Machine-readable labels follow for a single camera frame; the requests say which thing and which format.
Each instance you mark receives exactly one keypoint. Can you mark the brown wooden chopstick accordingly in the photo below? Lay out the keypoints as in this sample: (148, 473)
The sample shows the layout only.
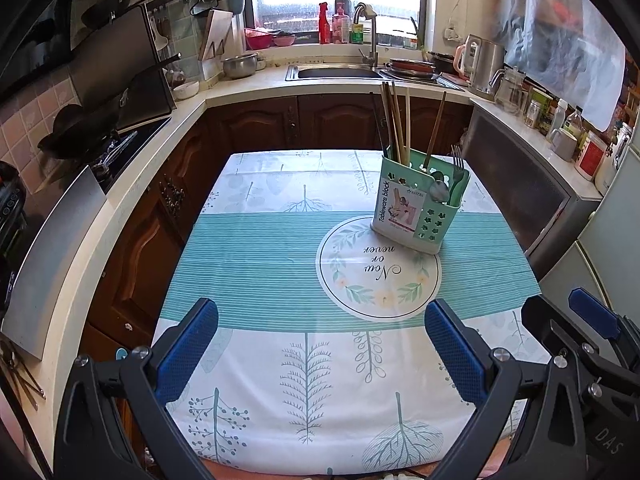
(435, 131)

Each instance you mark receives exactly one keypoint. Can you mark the teal patterned tablecloth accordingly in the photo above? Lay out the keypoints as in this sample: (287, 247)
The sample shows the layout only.
(321, 364)

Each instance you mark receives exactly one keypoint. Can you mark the red spray bottle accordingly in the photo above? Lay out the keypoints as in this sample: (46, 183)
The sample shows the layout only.
(324, 29)

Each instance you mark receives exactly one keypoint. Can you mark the tan chopstick black patterned end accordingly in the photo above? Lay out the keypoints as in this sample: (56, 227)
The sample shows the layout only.
(393, 150)

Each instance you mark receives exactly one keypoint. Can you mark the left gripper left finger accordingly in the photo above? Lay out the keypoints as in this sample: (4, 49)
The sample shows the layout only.
(90, 441)

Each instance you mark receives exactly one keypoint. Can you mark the light wood chopstick patterned end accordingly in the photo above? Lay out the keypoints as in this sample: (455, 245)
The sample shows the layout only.
(401, 149)

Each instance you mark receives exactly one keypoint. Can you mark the green utensil holder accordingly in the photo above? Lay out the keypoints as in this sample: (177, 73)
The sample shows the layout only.
(404, 211)

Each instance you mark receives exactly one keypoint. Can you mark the electric kettle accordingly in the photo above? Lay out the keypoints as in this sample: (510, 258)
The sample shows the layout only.
(480, 62)

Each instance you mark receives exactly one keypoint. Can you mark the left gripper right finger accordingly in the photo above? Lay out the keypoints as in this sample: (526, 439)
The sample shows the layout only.
(550, 442)

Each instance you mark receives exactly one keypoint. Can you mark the black chopstick gold band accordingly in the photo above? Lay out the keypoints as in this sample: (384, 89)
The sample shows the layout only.
(380, 126)

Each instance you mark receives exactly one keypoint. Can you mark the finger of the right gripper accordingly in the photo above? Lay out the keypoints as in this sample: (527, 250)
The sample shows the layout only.
(620, 332)
(595, 376)

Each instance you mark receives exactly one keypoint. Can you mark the red label jar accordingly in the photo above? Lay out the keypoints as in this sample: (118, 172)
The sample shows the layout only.
(590, 156)

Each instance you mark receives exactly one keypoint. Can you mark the silver refrigerator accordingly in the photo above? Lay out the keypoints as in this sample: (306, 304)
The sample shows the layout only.
(605, 258)

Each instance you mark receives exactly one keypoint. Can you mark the silver fork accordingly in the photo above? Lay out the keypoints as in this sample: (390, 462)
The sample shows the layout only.
(457, 157)

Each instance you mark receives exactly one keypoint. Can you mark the grey counter appliance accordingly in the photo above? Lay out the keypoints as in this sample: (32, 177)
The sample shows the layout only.
(544, 200)

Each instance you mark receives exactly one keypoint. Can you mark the steel pot on counter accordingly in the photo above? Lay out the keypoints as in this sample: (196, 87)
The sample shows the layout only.
(242, 66)

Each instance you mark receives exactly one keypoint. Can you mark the light wood chopstick red end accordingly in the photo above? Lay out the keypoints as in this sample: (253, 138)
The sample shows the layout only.
(407, 134)

